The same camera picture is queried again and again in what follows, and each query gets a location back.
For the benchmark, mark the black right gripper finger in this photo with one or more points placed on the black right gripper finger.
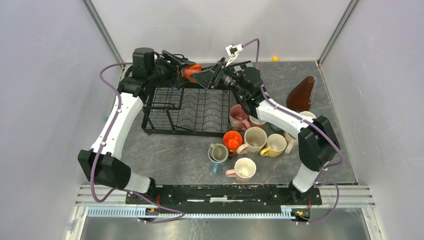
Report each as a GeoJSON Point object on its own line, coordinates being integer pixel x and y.
{"type": "Point", "coordinates": [220, 64]}
{"type": "Point", "coordinates": [206, 78]}

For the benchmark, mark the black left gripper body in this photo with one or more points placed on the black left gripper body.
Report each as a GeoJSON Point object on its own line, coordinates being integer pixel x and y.
{"type": "Point", "coordinates": [166, 72]}

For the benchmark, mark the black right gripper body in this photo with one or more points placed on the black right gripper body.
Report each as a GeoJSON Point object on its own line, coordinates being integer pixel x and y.
{"type": "Point", "coordinates": [228, 80]}

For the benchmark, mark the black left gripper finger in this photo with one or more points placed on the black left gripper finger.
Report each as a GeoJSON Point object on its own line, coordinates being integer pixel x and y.
{"type": "Point", "coordinates": [175, 60]}
{"type": "Point", "coordinates": [180, 82]}

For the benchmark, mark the orange mug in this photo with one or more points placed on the orange mug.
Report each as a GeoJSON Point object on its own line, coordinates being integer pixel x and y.
{"type": "Point", "coordinates": [187, 72]}

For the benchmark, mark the pink floral mug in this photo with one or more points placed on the pink floral mug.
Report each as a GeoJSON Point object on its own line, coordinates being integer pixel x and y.
{"type": "Point", "coordinates": [238, 119]}

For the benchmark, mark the salmon pink mug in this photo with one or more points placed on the salmon pink mug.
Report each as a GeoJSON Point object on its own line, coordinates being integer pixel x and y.
{"type": "Point", "coordinates": [254, 122]}

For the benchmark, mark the orange cup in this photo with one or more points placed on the orange cup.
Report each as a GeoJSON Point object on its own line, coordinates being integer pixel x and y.
{"type": "Point", "coordinates": [232, 140]}

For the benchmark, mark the cream mug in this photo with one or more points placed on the cream mug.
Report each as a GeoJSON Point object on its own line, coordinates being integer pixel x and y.
{"type": "Point", "coordinates": [255, 139]}

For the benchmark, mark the beige mug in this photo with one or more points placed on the beige mug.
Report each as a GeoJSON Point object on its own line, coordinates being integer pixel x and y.
{"type": "Point", "coordinates": [218, 152]}

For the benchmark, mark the blue cup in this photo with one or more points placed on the blue cup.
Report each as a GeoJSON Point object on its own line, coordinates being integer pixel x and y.
{"type": "Point", "coordinates": [217, 162]}

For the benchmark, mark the yellow cup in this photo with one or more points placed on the yellow cup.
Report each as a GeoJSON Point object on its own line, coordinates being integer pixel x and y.
{"type": "Point", "coordinates": [275, 145]}

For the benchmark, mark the yellow mug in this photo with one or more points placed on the yellow mug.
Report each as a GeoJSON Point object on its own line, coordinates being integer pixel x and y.
{"type": "Point", "coordinates": [308, 114]}

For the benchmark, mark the tan tall cup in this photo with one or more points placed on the tan tall cup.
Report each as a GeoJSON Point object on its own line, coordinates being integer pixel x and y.
{"type": "Point", "coordinates": [291, 142]}

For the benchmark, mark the pale pink mug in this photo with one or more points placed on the pale pink mug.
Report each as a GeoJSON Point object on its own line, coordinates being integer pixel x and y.
{"type": "Point", "coordinates": [244, 169]}

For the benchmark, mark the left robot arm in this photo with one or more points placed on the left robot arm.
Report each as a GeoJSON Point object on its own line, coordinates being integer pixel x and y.
{"type": "Point", "coordinates": [101, 163]}

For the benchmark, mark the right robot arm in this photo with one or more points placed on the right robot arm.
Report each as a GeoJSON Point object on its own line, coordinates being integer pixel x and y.
{"type": "Point", "coordinates": [317, 142]}

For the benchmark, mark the black dish rack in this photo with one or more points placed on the black dish rack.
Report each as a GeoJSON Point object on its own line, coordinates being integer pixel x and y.
{"type": "Point", "coordinates": [202, 112]}

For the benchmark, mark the black white chessboard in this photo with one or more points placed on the black white chessboard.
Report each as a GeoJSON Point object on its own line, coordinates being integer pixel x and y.
{"type": "Point", "coordinates": [240, 66]}

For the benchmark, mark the brown wedge object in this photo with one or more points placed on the brown wedge object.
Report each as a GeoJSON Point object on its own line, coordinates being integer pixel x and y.
{"type": "Point", "coordinates": [300, 98]}

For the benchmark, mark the black wire basket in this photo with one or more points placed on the black wire basket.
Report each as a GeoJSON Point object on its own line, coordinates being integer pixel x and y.
{"type": "Point", "coordinates": [159, 94]}

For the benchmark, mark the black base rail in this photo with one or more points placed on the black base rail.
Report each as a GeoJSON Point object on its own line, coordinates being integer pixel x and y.
{"type": "Point", "coordinates": [231, 198]}

